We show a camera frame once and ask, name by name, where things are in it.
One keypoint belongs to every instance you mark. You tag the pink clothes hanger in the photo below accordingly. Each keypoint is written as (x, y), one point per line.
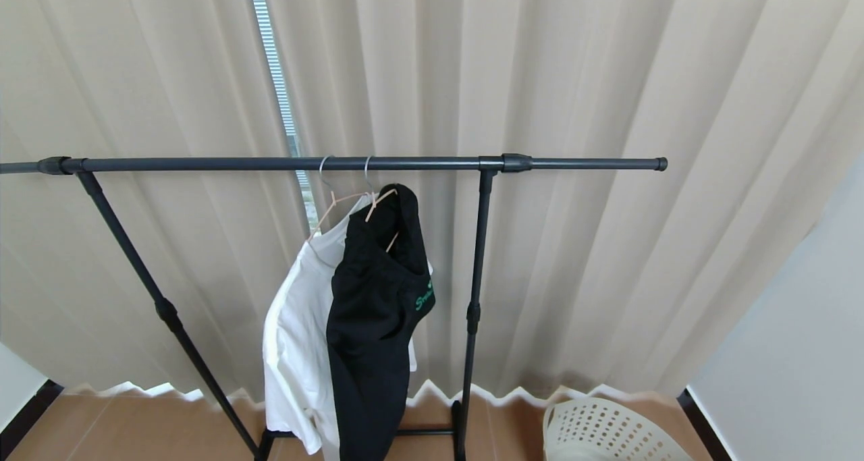
(371, 208)
(344, 198)

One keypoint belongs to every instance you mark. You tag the black garment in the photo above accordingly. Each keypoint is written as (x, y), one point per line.
(371, 353)

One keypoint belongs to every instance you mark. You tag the white printed t-shirt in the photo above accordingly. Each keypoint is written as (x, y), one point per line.
(297, 353)

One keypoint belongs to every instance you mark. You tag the black clothes rack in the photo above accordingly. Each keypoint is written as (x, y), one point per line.
(202, 164)

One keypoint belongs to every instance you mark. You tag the white laundry basket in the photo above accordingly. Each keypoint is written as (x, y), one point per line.
(607, 424)

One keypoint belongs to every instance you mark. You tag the beige curtain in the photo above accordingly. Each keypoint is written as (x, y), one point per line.
(574, 63)

